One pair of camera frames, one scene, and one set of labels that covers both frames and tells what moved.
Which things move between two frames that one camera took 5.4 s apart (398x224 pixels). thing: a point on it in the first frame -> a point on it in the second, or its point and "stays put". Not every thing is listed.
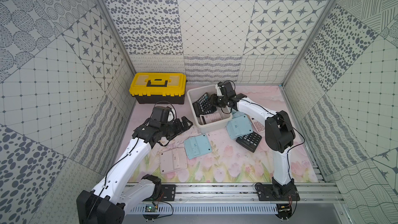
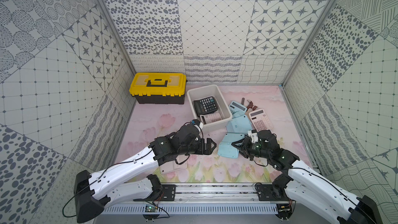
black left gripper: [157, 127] -> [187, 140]
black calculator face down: [203, 106] stays put
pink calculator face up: [205, 119] stays put
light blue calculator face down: [240, 125] stays put
